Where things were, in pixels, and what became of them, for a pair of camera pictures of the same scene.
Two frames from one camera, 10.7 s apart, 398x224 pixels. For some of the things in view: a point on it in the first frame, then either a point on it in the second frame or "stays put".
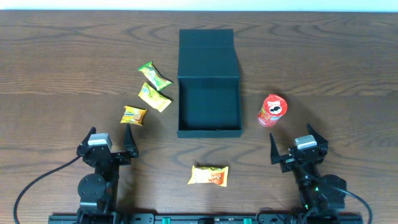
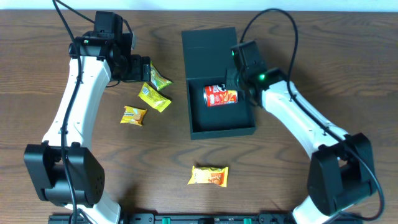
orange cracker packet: [217, 175] stays put
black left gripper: [109, 155] -> [145, 69]
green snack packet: [159, 81] stays put
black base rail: [203, 219] stays put
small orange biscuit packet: [133, 116] stays put
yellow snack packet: [153, 98] stays put
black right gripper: [298, 157] -> [237, 82]
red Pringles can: [273, 107] -> [217, 94]
